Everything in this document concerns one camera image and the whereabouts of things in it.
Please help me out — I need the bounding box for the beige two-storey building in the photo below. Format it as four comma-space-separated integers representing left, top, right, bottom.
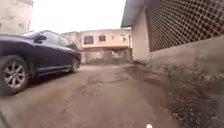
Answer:
61, 27, 134, 65

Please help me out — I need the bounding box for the brown dirt road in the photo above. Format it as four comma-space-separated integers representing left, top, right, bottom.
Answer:
0, 63, 188, 128

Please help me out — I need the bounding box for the dark blue car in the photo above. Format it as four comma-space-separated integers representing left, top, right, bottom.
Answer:
0, 29, 82, 98

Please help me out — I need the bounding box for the dark gravel strip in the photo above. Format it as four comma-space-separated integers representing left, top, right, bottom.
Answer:
124, 63, 224, 128

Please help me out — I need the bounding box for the pale tall building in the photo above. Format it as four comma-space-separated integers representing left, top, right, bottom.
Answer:
0, 0, 34, 36

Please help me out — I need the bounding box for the building with lattice block wall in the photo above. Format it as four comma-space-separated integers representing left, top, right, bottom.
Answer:
120, 0, 224, 79

